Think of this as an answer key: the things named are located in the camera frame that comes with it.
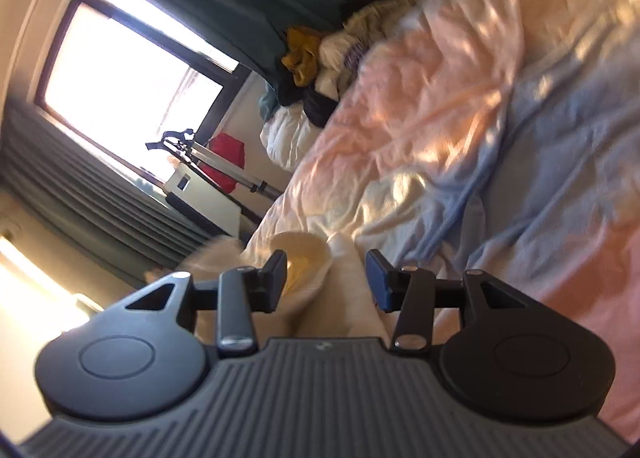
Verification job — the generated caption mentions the yellow garment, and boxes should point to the yellow garment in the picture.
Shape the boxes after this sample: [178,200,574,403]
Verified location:
[281,25,323,88]

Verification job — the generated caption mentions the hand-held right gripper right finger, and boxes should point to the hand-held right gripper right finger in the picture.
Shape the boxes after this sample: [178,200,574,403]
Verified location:
[365,249,521,354]

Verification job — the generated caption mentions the white quilt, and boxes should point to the white quilt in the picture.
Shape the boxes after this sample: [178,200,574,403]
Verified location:
[259,103,326,171]

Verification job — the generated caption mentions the red bag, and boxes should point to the red bag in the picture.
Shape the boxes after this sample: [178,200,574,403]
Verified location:
[200,133,247,195]

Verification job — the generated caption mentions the pink and blue duvet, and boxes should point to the pink and blue duvet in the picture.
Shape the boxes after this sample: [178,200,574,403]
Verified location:
[242,0,640,444]

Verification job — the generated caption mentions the silver tripod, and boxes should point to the silver tripod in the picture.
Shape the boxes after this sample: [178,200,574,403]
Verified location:
[145,127,283,199]

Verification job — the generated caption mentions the white appliance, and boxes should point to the white appliance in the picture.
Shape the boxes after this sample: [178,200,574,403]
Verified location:
[162,165,243,235]

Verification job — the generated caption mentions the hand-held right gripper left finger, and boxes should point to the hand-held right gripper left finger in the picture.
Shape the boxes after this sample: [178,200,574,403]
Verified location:
[125,249,289,356]

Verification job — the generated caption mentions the window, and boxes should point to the window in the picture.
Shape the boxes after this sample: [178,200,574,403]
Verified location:
[30,0,251,189]

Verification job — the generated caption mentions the white garment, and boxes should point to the white garment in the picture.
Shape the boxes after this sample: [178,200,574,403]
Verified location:
[245,230,393,339]

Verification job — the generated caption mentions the pile of clothes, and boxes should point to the pile of clothes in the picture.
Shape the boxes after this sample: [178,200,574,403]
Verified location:
[260,0,436,129]

